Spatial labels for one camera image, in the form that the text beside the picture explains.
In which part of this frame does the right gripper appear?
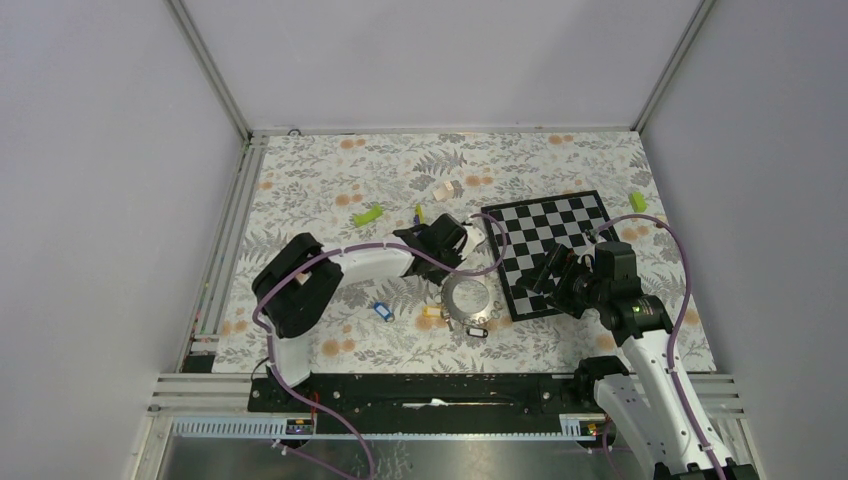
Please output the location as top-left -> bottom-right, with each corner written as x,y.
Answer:
515,243 -> 609,320

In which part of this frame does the yellow key tag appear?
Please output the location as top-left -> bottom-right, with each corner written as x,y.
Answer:
422,305 -> 443,319

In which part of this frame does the large silver keyring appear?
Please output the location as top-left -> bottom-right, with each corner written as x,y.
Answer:
441,275 -> 497,326

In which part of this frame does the white black key tag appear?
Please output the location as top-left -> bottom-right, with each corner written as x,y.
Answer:
466,327 -> 489,339

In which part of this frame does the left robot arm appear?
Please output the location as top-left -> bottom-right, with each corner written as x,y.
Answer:
252,214 -> 485,411

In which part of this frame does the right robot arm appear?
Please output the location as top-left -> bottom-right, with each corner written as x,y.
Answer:
517,241 -> 758,479

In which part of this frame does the black white chessboard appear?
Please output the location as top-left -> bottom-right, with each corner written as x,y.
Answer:
480,190 -> 647,323

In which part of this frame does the cream toy block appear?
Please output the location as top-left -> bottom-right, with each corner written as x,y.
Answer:
432,181 -> 457,202

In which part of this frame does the green curved block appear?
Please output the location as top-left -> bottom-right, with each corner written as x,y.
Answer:
352,204 -> 384,227

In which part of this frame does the blue key tag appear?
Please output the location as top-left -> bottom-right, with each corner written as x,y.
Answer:
373,302 -> 395,323

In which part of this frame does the floral table mat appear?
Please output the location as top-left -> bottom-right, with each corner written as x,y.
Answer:
213,131 -> 715,373

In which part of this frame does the small green block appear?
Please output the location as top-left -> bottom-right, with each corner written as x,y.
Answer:
628,191 -> 647,213

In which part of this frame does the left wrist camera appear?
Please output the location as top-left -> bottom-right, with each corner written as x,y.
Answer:
460,224 -> 486,259

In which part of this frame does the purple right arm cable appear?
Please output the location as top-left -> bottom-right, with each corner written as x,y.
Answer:
586,214 -> 730,480

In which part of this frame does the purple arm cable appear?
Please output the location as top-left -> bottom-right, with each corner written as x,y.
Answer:
251,213 -> 509,480
586,214 -> 730,480

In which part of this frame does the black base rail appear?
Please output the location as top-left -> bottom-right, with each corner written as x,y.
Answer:
247,373 -> 606,439

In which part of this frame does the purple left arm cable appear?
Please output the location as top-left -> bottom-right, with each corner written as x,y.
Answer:
251,213 -> 509,480

